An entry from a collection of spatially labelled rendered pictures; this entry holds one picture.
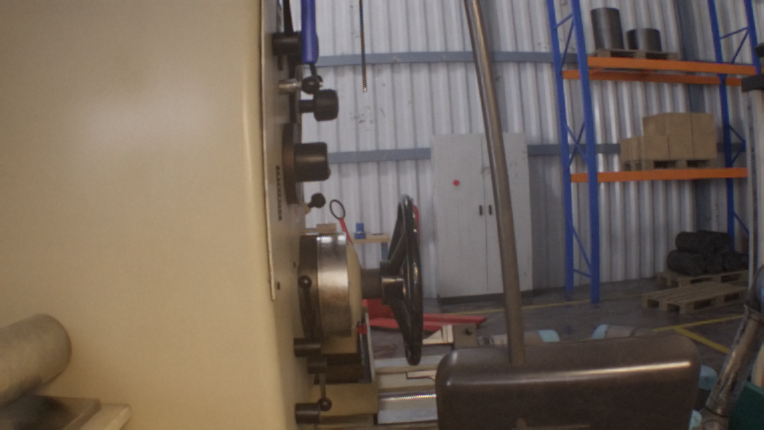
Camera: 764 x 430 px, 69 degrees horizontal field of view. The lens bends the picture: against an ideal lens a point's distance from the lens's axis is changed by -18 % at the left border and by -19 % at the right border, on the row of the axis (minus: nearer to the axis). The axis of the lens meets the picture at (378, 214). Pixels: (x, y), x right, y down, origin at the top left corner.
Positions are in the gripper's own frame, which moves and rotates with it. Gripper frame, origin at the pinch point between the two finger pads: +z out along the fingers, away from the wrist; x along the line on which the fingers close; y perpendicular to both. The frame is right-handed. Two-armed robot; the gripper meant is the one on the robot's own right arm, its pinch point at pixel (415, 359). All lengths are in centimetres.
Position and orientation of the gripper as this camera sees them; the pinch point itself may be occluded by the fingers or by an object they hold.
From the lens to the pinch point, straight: 141.4
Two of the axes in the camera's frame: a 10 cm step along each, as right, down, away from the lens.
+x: 0.6, 9.1, -4.2
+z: -10.0, 0.5, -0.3
